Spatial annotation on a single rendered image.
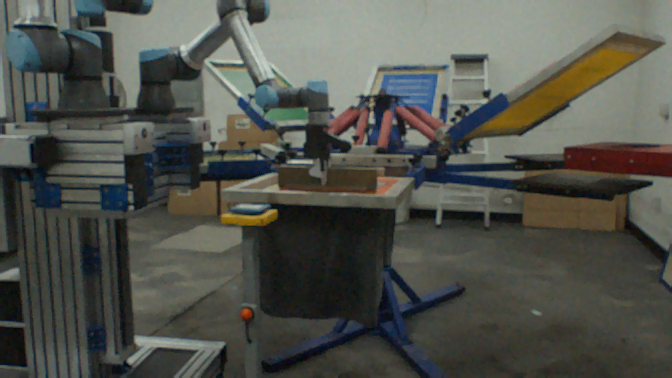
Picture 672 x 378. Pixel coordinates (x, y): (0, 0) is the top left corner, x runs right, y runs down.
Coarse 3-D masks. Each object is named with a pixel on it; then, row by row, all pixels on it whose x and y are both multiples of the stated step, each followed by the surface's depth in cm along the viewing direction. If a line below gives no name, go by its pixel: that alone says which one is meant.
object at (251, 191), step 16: (272, 176) 234; (224, 192) 197; (240, 192) 195; (256, 192) 194; (272, 192) 193; (288, 192) 191; (304, 192) 191; (320, 192) 191; (400, 192) 192; (384, 208) 184
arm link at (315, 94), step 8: (312, 80) 202; (320, 80) 202; (304, 88) 205; (312, 88) 202; (320, 88) 202; (328, 88) 205; (304, 96) 204; (312, 96) 202; (320, 96) 202; (328, 96) 204; (304, 104) 206; (312, 104) 203; (320, 104) 202; (328, 104) 204; (312, 112) 203
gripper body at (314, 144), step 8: (304, 128) 207; (312, 128) 204; (320, 128) 205; (312, 136) 207; (304, 144) 206; (312, 144) 205; (320, 144) 206; (328, 144) 208; (304, 152) 206; (312, 152) 206; (320, 152) 205; (328, 152) 208
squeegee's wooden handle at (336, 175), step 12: (288, 168) 211; (300, 168) 210; (336, 168) 206; (348, 168) 205; (360, 168) 205; (372, 168) 204; (288, 180) 212; (300, 180) 211; (312, 180) 209; (336, 180) 207; (348, 180) 206; (360, 180) 205; (372, 180) 204
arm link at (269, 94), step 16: (224, 0) 202; (240, 0) 204; (224, 16) 201; (240, 16) 202; (240, 32) 200; (240, 48) 200; (256, 48) 200; (256, 64) 198; (256, 80) 198; (272, 80) 198; (256, 96) 197; (272, 96) 195; (288, 96) 202
